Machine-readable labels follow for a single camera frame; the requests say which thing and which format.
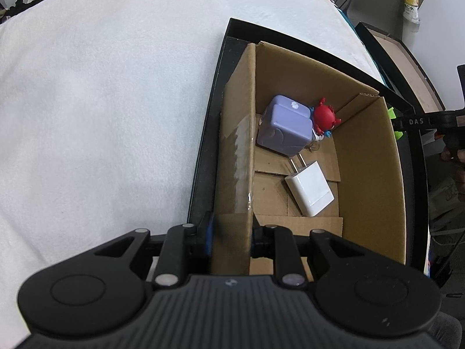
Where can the lavender cube toy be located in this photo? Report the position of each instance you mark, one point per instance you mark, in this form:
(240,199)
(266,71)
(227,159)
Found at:
(285,127)

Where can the person's right hand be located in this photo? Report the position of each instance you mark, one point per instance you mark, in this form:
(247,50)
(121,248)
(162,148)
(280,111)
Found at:
(457,153)

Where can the black tray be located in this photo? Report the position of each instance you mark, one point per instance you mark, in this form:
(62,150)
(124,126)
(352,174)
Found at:
(210,134)

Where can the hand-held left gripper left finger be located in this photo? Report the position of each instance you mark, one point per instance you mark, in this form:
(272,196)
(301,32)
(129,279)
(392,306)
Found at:
(207,232)

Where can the cardboard box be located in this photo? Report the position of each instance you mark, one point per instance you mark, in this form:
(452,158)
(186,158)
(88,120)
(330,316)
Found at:
(363,189)

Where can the reddish toy figurine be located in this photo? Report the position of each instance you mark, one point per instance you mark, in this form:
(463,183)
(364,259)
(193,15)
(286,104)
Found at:
(324,115)

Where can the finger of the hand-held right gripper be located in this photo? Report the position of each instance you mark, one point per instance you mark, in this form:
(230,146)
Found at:
(401,122)

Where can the white plug charger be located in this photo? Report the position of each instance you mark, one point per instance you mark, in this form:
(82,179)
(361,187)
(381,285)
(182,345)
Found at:
(310,189)

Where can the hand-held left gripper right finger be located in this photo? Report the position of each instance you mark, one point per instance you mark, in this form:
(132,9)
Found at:
(257,241)

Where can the yellow lidded white container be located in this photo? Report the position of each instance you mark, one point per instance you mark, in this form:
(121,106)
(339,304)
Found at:
(411,5)

